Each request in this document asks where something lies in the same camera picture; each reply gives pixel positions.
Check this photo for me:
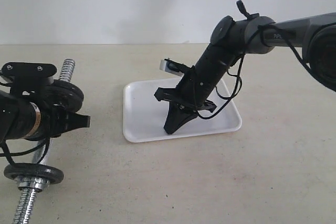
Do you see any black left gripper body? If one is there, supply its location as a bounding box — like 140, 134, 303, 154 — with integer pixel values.
36, 95, 67, 140

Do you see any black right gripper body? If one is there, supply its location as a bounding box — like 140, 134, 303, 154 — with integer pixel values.
154, 74, 217, 113

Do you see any black plate with collar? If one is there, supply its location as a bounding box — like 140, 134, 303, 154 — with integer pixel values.
4, 163, 64, 185

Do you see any chrome star collar nut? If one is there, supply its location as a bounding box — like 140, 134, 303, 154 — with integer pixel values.
14, 176, 50, 191

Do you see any chrome threaded dumbbell bar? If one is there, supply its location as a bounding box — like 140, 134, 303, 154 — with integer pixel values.
12, 58, 77, 224

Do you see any black weight plate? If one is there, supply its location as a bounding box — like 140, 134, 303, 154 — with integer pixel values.
50, 80, 84, 100

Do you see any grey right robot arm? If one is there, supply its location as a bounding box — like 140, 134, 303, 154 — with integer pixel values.
154, 13, 335, 134

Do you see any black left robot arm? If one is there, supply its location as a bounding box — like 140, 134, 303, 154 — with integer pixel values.
1, 91, 91, 141

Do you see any white rectangular plastic tray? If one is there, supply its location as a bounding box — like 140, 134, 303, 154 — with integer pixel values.
123, 77, 242, 143

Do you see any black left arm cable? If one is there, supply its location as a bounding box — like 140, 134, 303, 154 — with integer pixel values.
0, 82, 53, 168

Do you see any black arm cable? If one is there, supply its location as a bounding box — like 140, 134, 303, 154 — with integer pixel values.
178, 0, 336, 120
0, 82, 53, 168

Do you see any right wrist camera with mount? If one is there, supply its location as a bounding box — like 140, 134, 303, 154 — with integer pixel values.
160, 58, 191, 77

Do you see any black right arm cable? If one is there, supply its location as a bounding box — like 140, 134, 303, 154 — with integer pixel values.
178, 0, 336, 120

